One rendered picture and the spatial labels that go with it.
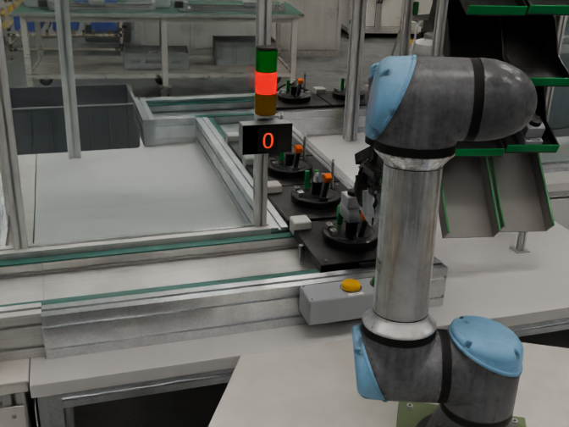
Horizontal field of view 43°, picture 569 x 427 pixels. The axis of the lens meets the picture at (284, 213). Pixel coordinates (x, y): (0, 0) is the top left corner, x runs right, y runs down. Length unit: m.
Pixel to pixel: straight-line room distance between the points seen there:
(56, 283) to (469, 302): 0.96
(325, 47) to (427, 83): 8.14
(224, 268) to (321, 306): 0.30
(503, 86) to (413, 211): 0.21
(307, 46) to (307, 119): 6.19
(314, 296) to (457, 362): 0.47
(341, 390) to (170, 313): 0.38
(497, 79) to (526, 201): 0.93
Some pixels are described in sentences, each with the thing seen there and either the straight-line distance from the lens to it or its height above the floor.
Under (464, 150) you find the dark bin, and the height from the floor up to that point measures 1.21.
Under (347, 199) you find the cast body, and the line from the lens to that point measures 1.70.
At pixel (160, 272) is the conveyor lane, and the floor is 0.92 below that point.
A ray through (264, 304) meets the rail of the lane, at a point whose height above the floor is 0.92.
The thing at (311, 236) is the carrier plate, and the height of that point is 0.97.
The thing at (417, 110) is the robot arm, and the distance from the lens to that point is 0.99.
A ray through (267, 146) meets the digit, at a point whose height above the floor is 1.19.
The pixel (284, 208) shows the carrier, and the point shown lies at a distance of 1.91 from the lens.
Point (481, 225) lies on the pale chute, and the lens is 1.82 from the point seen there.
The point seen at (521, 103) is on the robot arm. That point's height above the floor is 1.48.
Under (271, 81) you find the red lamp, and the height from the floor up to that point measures 1.34.
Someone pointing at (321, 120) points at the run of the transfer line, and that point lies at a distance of 2.93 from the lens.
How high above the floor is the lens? 1.71
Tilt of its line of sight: 23 degrees down
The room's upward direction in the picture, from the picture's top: 2 degrees clockwise
